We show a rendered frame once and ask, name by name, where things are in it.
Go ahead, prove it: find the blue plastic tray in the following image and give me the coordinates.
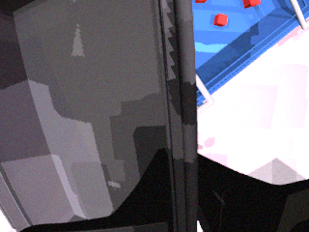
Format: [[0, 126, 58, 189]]
[[193, 0, 300, 96]]

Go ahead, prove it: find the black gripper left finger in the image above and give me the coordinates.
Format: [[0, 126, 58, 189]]
[[19, 148, 174, 232]]

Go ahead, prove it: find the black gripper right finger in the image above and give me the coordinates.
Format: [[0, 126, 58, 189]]
[[197, 154, 309, 232]]

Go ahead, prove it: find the black plastic tray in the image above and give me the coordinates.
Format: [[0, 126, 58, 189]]
[[0, 0, 198, 232]]

